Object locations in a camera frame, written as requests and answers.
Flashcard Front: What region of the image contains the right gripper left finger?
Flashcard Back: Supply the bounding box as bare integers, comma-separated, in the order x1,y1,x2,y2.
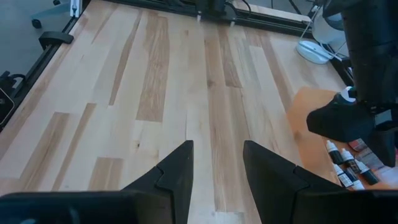
121,139,195,224

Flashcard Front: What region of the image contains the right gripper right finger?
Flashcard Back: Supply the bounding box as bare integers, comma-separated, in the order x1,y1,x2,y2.
243,139,352,224

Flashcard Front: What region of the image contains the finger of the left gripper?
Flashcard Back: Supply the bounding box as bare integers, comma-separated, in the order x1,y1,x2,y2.
365,126,398,168

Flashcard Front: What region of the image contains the small red food coloring bottle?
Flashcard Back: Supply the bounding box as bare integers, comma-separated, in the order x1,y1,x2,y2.
347,138,369,152

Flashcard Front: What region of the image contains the small dark green coloring bottle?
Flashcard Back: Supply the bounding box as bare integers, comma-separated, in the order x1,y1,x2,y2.
354,159,380,186

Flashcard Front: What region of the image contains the small black food coloring bottle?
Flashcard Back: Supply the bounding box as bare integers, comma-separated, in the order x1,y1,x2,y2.
325,139,345,166

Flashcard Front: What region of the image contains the small dark red coloring bottle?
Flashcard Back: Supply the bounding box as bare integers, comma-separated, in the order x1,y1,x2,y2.
340,147,361,175

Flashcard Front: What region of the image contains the orange translucent plastic bin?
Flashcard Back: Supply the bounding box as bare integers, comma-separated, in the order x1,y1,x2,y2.
285,86,398,191

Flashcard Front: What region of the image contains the white spotlight lamp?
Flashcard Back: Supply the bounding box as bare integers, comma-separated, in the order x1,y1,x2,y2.
295,6,351,65

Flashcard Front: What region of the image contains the grey wheeled furniture base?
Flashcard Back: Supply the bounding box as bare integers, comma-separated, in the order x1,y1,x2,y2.
30,0,74,29

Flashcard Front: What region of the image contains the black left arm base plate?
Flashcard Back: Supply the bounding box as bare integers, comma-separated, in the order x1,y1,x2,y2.
195,0,239,22

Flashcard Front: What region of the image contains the black aluminium table frame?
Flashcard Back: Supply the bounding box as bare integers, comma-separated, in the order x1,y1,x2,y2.
0,0,355,133

